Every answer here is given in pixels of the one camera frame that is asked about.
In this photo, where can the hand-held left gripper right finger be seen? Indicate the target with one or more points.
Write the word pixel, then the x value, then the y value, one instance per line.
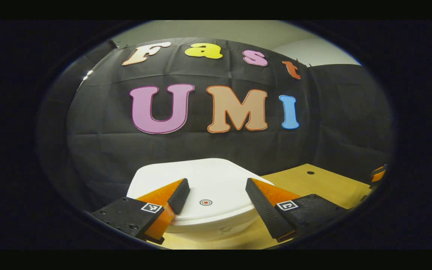
pixel 263 206

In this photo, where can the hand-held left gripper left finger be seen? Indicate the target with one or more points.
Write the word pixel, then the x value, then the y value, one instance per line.
pixel 180 195

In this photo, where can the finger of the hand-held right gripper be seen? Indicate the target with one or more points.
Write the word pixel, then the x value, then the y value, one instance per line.
pixel 378 174

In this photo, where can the white desktop garbage bin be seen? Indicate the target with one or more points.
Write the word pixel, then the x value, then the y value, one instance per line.
pixel 216 176

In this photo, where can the wooden desktop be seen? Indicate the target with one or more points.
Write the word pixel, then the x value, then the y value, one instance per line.
pixel 313 183

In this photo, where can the black backdrop cloth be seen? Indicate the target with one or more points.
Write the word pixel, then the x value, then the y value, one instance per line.
pixel 219 150

